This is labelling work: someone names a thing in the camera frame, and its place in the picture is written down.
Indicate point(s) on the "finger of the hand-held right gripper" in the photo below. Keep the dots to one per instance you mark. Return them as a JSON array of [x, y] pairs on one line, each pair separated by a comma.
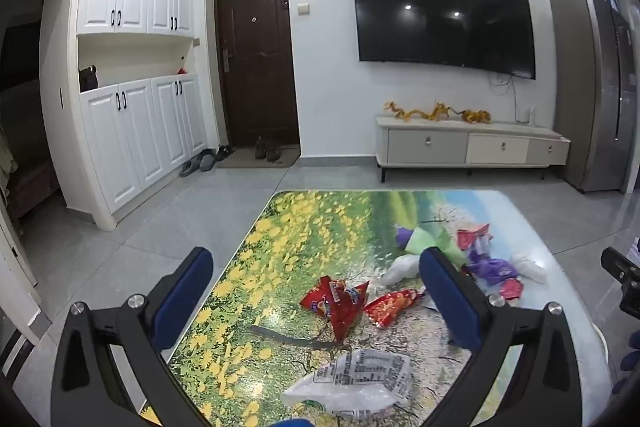
[[617, 263]]

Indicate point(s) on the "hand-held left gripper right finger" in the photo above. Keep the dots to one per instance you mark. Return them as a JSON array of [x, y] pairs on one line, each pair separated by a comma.
[[447, 292]]

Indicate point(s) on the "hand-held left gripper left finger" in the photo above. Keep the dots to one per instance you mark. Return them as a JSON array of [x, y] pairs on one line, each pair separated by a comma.
[[182, 292]]

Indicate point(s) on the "small red snack wrapper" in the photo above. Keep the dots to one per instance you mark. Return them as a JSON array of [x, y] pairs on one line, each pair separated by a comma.
[[392, 309]]

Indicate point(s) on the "large red snack wrapper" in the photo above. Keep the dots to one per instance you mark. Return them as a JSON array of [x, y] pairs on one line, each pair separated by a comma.
[[337, 307]]

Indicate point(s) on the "person's right hand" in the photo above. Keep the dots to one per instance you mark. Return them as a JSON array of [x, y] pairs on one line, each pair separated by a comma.
[[632, 359]]

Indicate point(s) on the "purple crumpled plastic bag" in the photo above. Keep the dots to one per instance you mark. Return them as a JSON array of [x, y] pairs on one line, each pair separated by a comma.
[[490, 269]]

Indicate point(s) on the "white crumpled plastic bag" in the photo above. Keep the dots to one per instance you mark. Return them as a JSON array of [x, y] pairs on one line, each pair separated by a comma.
[[402, 269]]

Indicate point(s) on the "white purple wrapper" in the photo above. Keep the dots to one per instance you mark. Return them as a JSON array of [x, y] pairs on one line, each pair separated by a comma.
[[481, 247]]

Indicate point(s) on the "red flat wrapper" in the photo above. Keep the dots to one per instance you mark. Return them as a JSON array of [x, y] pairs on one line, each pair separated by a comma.
[[472, 237]]

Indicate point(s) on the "purple plastic wrapper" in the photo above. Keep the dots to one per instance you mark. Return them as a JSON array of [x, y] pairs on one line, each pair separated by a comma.
[[404, 237]]

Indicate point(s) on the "grey slipper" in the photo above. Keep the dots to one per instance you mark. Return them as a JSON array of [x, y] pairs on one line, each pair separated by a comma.
[[207, 162], [190, 168]]

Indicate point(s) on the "white printed plastic bag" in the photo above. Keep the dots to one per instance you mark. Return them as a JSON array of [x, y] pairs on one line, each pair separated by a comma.
[[357, 382]]

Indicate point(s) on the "white grey television stand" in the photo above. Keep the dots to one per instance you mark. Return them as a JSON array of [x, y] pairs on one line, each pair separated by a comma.
[[450, 147]]

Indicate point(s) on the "black sandals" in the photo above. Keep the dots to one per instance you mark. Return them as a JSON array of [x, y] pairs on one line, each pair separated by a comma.
[[223, 152]]

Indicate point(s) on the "white tall cabinet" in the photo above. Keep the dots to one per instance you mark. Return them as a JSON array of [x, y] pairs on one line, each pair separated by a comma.
[[125, 147]]

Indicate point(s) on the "grey steel refrigerator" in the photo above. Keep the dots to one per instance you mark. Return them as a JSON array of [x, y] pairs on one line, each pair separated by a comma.
[[590, 107]]

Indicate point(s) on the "small white bottle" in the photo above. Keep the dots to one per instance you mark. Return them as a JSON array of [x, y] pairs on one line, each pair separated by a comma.
[[530, 116]]

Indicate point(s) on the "brown doormat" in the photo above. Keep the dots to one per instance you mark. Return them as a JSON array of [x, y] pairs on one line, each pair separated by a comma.
[[290, 157]]

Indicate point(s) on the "dark brown entrance door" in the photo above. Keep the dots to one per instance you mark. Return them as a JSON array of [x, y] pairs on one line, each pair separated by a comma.
[[255, 82]]

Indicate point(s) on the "dark brown bag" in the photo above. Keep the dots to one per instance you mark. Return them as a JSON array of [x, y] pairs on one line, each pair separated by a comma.
[[89, 79]]

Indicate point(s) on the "black wall television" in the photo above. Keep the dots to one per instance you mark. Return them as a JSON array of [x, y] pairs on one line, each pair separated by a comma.
[[440, 17]]

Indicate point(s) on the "beige wall switch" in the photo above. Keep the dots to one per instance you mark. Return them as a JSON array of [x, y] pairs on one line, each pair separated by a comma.
[[302, 9]]

